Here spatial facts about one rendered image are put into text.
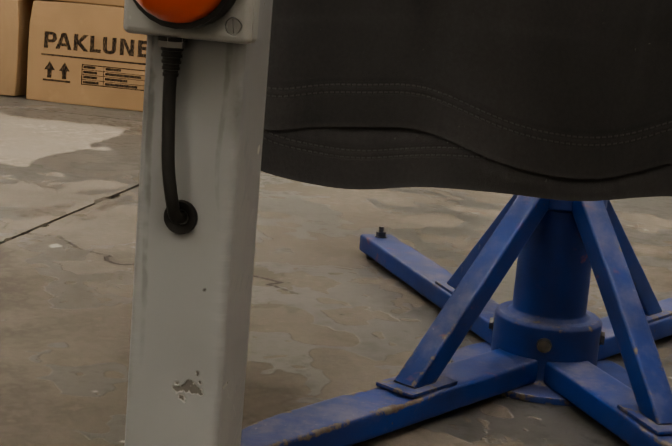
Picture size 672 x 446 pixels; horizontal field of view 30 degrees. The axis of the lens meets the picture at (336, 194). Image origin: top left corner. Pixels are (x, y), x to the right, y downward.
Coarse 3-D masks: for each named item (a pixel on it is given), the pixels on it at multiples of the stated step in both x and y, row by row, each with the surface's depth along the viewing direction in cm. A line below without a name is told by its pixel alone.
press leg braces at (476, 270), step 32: (512, 224) 198; (576, 224) 201; (608, 224) 197; (480, 256) 196; (512, 256) 197; (608, 256) 193; (448, 288) 245; (480, 288) 192; (608, 288) 191; (640, 288) 232; (448, 320) 190; (640, 320) 187; (416, 352) 188; (448, 352) 189; (640, 352) 184; (384, 384) 185; (416, 384) 184; (448, 384) 188; (640, 384) 182; (640, 416) 180
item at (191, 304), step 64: (128, 0) 47; (256, 0) 46; (192, 64) 48; (256, 64) 49; (192, 128) 48; (256, 128) 50; (192, 192) 49; (256, 192) 51; (192, 256) 49; (192, 320) 49; (128, 384) 51; (192, 384) 50
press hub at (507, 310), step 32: (544, 224) 205; (544, 256) 205; (576, 256) 205; (544, 288) 206; (576, 288) 206; (512, 320) 207; (544, 320) 206; (576, 320) 208; (480, 352) 220; (512, 352) 207; (544, 352) 205; (576, 352) 205; (544, 384) 205
